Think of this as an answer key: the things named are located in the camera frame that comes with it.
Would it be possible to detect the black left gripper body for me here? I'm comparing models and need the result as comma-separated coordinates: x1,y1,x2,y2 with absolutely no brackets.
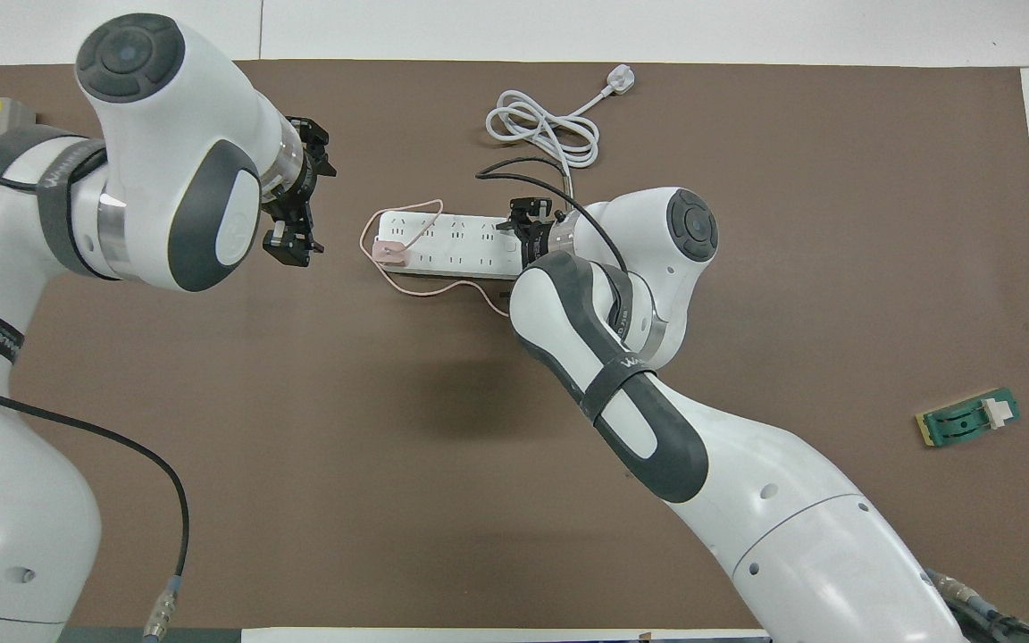
263,146,316,226

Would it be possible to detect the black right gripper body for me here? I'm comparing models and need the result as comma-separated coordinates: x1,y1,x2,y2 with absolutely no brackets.
527,216,570,257

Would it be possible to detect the white power strip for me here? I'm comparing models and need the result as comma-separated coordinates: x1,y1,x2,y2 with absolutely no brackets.
375,211,526,281

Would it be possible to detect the pink charging cable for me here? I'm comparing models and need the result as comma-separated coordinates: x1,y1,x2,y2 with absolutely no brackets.
359,198,515,319

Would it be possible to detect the brown table mat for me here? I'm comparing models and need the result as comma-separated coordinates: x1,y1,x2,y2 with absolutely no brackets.
0,59,1029,630

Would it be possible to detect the white power cord with plug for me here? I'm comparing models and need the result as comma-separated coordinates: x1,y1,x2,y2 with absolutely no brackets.
486,65,638,203

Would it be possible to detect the grey strap on right arm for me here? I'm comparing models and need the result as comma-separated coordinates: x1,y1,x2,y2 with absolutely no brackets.
581,352,660,422

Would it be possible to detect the grey strap on arm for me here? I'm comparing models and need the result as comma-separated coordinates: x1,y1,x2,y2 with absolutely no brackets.
581,352,660,422
36,134,110,280

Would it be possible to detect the grey strap on left arm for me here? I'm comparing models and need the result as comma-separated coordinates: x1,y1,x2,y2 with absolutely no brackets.
36,134,110,280

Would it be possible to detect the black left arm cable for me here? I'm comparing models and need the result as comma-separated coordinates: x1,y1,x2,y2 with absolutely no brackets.
0,154,191,642

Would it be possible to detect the green knife switch block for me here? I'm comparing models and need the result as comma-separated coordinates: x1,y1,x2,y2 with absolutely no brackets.
915,387,1022,448

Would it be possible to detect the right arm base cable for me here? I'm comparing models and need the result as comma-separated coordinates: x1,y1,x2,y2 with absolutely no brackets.
924,568,1029,643

